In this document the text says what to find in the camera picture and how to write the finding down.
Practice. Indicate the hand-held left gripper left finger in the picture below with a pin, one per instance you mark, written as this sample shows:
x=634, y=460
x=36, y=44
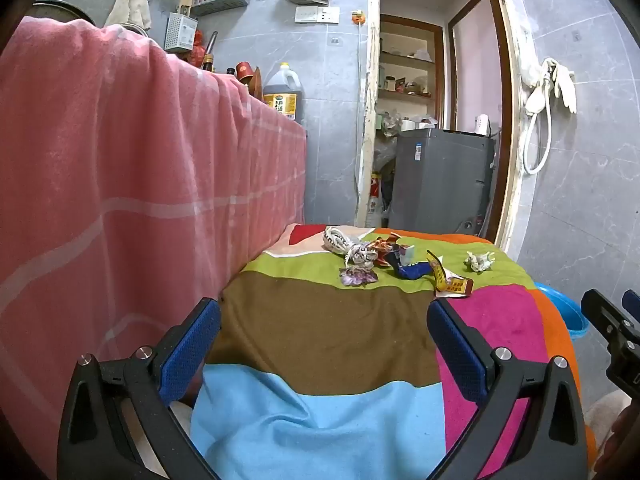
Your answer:
x=192, y=350

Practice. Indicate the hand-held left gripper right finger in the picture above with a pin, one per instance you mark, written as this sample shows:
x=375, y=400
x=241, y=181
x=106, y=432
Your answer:
x=457, y=350

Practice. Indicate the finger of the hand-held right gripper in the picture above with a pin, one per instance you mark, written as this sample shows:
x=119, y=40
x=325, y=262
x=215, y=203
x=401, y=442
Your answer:
x=631, y=302
x=602, y=312

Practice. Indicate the blue plastic bucket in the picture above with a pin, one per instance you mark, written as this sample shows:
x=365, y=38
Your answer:
x=560, y=310

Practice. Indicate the yellow red wrapper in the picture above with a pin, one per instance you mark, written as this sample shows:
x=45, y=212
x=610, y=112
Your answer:
x=447, y=282

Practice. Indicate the white paper ball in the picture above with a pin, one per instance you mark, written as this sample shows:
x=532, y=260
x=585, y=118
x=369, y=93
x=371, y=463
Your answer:
x=479, y=261

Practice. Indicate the blue packet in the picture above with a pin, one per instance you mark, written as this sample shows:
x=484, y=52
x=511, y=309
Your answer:
x=407, y=266

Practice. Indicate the purple wrapper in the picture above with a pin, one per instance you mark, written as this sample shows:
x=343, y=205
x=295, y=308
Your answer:
x=357, y=276

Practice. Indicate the red paper carton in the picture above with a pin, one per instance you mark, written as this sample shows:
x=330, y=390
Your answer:
x=384, y=248

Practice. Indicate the silver foil wrapper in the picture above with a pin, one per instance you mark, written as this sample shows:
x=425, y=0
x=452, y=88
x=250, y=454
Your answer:
x=340, y=241

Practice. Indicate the colourful striped blanket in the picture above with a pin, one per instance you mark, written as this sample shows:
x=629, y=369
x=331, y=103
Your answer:
x=325, y=320

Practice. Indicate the grey washing machine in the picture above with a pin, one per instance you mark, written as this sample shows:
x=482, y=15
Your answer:
x=440, y=180

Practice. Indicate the pink plaid cloth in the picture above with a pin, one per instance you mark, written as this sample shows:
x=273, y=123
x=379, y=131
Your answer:
x=125, y=160

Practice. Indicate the white kettle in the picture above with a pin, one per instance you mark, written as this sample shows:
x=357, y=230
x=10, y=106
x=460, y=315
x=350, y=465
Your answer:
x=481, y=124

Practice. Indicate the white rubber gloves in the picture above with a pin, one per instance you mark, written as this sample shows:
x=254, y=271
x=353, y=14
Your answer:
x=562, y=82

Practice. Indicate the large cooking oil jug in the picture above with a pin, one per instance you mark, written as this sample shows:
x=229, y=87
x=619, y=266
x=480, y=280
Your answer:
x=284, y=92

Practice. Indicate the wooden shelf unit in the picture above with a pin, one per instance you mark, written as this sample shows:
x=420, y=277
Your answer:
x=405, y=62

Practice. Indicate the metal utensil holder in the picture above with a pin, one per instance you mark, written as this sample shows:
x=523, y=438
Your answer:
x=181, y=32

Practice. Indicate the beige towel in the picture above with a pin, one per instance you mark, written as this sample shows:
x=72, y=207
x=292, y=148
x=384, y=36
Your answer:
x=131, y=2

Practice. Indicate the white door frame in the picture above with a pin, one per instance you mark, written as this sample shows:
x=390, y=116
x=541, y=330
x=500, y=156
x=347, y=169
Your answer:
x=370, y=110

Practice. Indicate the grey wall rack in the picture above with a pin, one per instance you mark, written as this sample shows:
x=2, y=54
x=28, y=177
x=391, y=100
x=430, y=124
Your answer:
x=220, y=1

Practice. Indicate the white wall socket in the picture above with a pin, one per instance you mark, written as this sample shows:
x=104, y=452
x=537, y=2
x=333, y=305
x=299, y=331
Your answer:
x=316, y=15

